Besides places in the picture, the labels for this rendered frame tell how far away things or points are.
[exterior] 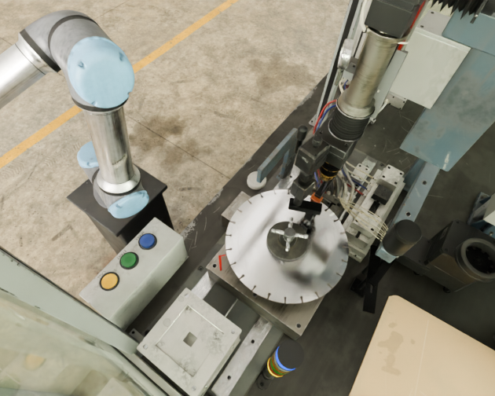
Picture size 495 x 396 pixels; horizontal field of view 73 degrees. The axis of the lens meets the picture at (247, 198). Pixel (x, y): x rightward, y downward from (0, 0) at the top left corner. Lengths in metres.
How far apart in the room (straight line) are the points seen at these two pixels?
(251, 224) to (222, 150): 1.42
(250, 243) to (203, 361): 0.30
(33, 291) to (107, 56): 0.42
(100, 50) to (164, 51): 2.44
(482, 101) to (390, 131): 0.87
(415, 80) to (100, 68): 0.57
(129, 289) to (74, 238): 1.23
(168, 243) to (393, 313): 0.70
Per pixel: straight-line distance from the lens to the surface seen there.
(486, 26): 0.62
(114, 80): 0.74
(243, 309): 1.04
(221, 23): 3.45
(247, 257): 0.88
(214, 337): 0.88
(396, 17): 0.59
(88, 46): 0.73
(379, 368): 1.10
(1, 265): 0.46
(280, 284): 0.87
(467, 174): 1.56
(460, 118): 0.73
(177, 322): 0.90
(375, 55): 0.63
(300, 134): 0.70
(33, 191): 2.43
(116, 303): 0.95
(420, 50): 0.66
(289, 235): 0.86
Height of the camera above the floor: 1.77
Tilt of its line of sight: 58 degrees down
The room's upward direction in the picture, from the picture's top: 4 degrees clockwise
